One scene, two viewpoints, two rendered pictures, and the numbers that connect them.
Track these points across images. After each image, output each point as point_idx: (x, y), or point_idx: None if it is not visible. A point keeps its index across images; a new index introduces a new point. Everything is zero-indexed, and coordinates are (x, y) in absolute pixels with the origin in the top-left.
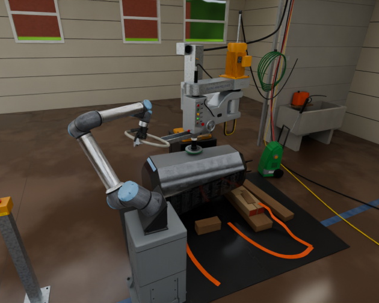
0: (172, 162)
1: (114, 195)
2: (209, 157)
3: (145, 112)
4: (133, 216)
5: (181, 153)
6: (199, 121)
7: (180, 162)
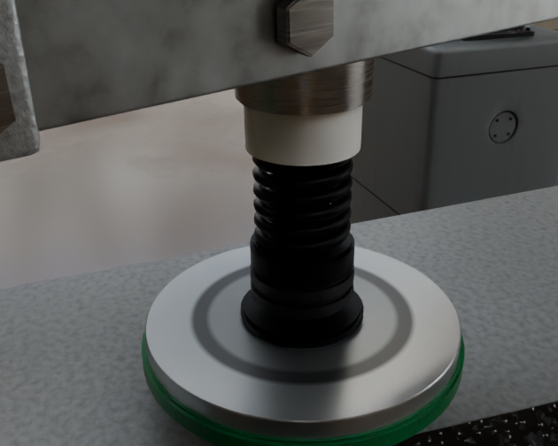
0: (546, 223)
1: None
2: (112, 269)
3: None
4: (541, 32)
5: (503, 364)
6: None
7: (456, 216)
